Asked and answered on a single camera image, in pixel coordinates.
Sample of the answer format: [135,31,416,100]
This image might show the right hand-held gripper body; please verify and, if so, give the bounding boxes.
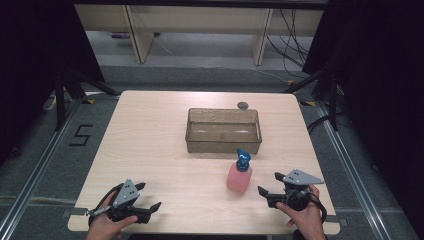
[266,168,325,212]

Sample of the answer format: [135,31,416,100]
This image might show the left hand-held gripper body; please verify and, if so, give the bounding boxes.
[107,179,153,225]

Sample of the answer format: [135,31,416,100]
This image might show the pink bottle with blue pump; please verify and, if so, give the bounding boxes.
[226,148,254,195]

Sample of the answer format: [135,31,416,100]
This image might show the clear brown plastic box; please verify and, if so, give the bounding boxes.
[184,107,263,155]

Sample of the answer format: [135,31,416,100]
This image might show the person's left hand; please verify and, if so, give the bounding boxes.
[85,192,139,236]

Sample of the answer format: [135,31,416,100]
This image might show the person's right hand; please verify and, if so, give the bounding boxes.
[275,184,326,235]

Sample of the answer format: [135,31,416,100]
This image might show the black metal stand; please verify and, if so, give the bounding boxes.
[283,65,340,132]
[54,68,122,132]

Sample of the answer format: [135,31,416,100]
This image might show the dark curtain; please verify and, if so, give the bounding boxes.
[0,0,105,165]
[302,0,424,232]

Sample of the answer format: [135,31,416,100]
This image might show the beige wooden shelf unit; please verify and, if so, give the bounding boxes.
[74,3,326,66]

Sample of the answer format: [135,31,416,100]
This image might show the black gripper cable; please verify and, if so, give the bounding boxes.
[87,183,122,228]
[309,191,328,225]

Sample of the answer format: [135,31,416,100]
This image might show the metal floor rail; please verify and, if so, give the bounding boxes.
[315,101,392,240]
[0,99,84,240]

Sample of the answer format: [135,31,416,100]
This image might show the black floor cable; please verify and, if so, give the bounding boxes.
[306,114,330,135]

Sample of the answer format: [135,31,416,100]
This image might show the white cable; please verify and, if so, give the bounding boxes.
[42,94,58,112]

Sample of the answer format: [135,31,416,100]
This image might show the bundle of black cables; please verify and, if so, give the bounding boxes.
[266,8,310,72]

